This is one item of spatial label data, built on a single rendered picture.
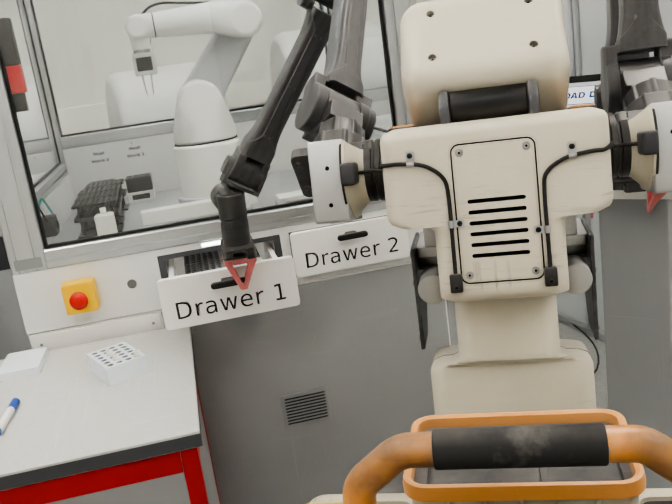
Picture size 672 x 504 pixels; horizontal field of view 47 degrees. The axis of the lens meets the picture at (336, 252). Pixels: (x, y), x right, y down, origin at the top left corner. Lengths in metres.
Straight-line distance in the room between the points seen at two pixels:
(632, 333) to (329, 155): 1.17
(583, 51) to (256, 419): 1.97
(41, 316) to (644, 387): 1.46
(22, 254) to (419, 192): 1.14
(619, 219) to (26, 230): 1.37
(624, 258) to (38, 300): 1.38
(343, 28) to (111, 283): 0.89
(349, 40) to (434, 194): 0.41
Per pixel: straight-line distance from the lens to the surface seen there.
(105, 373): 1.63
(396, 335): 2.01
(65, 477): 1.41
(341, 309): 1.95
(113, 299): 1.90
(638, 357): 2.06
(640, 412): 2.12
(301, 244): 1.87
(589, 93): 1.97
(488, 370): 1.10
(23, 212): 1.88
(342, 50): 1.28
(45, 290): 1.91
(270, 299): 1.68
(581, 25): 3.25
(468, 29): 1.03
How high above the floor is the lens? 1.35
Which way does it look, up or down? 15 degrees down
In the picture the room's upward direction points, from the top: 8 degrees counter-clockwise
